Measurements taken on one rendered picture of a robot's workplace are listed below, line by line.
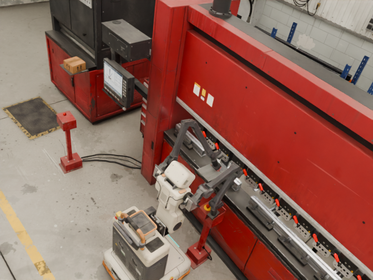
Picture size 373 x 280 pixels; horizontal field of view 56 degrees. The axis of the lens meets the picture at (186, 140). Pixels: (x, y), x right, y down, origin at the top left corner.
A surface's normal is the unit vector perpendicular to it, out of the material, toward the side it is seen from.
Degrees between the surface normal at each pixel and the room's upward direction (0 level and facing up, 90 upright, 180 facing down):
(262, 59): 90
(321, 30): 90
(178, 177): 48
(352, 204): 90
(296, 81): 90
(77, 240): 0
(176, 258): 0
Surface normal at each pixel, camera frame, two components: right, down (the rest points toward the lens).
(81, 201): 0.14, -0.76
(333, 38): -0.74, 0.35
